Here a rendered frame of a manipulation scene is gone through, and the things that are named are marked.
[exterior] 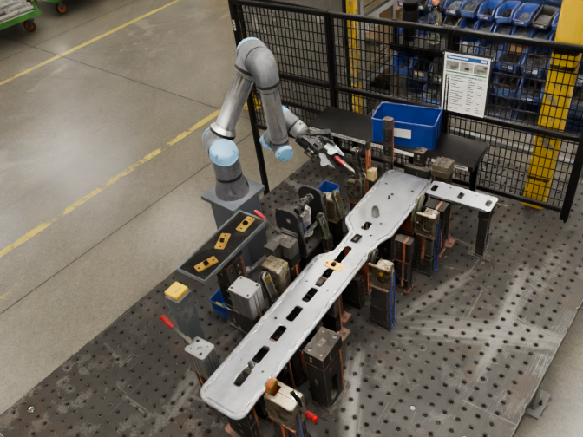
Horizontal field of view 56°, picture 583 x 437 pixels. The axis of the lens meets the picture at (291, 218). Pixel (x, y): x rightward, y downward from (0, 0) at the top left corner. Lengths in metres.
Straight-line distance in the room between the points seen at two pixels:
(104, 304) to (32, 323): 0.45
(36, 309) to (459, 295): 2.65
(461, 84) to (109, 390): 2.00
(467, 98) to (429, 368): 1.24
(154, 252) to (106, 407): 1.79
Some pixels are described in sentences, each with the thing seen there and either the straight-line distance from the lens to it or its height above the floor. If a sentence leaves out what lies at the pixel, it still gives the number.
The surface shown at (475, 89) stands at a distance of 2.68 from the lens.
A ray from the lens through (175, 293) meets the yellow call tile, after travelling 1.98.
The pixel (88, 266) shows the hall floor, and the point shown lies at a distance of 4.07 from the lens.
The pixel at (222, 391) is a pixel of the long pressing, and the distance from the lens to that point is 1.89.
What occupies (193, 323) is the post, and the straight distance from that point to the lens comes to 2.10.
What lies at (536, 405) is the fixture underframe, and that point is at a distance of 3.05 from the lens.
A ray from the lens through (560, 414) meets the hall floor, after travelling 3.08.
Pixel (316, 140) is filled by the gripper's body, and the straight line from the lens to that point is 2.45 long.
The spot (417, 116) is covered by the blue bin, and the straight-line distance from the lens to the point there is 2.83.
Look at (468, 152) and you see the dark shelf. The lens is 2.72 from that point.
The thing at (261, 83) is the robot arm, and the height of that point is 1.57.
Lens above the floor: 2.55
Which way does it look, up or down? 40 degrees down
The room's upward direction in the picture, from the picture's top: 9 degrees counter-clockwise
